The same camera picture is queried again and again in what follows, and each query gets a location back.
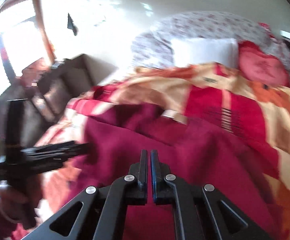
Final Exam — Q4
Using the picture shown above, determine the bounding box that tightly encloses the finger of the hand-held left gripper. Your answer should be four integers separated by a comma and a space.
21, 141, 91, 173

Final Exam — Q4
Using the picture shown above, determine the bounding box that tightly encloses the wooden window frame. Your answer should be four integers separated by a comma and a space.
28, 0, 56, 64

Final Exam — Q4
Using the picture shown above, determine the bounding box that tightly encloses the red embroidered cushion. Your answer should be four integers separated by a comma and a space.
238, 41, 290, 88

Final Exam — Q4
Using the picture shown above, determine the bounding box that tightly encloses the maroon knit garment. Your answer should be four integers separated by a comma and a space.
71, 104, 283, 240

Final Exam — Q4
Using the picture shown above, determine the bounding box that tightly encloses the orange red printed blanket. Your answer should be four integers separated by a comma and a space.
12, 62, 290, 240

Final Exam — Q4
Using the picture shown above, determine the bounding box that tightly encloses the person's left hand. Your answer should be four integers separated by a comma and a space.
0, 183, 36, 221

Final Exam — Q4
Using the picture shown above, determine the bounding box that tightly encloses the floral quilt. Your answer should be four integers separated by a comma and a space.
131, 11, 290, 70

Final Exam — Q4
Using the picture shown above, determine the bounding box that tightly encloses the white pillow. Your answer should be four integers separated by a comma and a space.
171, 38, 239, 68

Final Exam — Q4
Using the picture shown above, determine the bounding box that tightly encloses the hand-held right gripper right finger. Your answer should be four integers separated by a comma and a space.
150, 149, 272, 240

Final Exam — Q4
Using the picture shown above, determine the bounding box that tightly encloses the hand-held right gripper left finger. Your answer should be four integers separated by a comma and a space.
22, 149, 148, 240

